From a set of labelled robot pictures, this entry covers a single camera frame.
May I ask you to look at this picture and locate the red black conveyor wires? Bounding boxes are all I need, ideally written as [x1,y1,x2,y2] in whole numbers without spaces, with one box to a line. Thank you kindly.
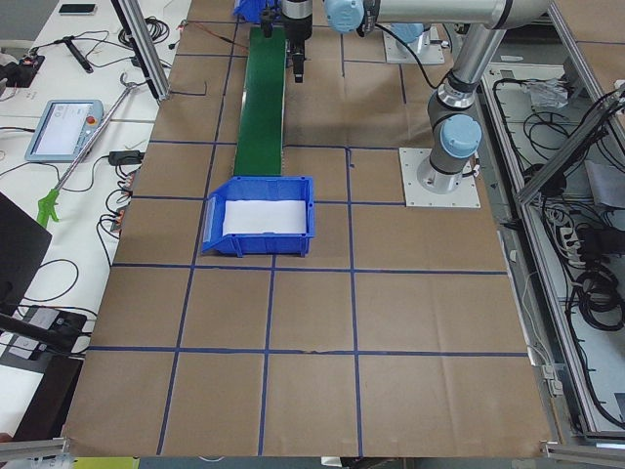
[179,20,250,51]

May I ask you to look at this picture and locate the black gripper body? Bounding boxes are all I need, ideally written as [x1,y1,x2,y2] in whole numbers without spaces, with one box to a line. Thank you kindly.
[260,3,274,38]
[281,0,313,83]

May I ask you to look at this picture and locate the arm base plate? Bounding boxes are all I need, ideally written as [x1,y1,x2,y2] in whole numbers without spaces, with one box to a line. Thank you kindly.
[398,148,480,209]
[383,23,445,65]

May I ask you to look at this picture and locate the green handled reach grabber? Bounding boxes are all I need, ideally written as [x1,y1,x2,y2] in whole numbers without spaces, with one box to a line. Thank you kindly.
[36,73,146,229]

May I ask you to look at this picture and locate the empty blue bin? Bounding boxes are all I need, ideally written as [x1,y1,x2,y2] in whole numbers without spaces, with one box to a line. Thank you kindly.
[232,0,271,23]

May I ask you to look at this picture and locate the black power adapter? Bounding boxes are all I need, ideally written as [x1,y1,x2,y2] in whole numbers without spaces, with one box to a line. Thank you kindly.
[107,149,145,166]

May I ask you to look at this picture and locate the green conveyor belt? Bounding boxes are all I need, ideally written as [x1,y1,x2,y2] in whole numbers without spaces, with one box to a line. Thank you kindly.
[233,27,286,176]

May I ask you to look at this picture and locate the blue bin with buttons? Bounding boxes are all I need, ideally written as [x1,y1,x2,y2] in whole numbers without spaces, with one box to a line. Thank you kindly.
[201,176,315,257]

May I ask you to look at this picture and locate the white foam pad source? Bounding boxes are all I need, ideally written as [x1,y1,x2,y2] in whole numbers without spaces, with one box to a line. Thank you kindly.
[223,200,307,235]

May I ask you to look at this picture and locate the black smartphone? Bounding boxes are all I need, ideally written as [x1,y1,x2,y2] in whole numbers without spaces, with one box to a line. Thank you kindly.
[59,3,97,16]

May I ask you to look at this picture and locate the teach pendant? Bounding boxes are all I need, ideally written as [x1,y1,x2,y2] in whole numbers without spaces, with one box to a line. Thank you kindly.
[24,100,104,163]

